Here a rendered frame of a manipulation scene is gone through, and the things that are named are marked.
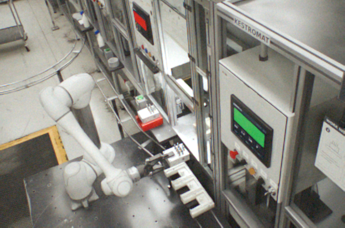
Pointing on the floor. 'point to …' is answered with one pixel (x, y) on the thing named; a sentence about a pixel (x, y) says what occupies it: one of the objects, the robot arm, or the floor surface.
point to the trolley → (12, 35)
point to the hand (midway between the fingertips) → (169, 158)
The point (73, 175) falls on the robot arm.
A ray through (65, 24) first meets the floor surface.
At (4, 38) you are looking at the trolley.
